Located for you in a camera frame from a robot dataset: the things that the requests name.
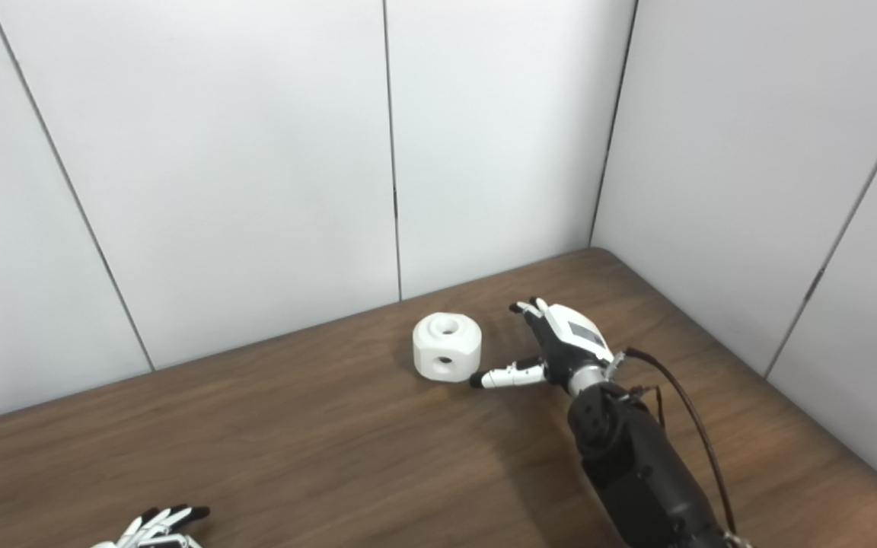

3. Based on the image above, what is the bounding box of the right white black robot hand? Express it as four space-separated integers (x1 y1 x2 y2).
470 297 615 397

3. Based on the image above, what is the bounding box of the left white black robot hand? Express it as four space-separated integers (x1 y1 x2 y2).
90 505 211 548

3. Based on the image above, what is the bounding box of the round white plastic piece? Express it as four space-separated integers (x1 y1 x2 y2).
413 313 486 383

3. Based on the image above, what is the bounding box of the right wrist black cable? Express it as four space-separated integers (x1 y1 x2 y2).
620 346 738 535

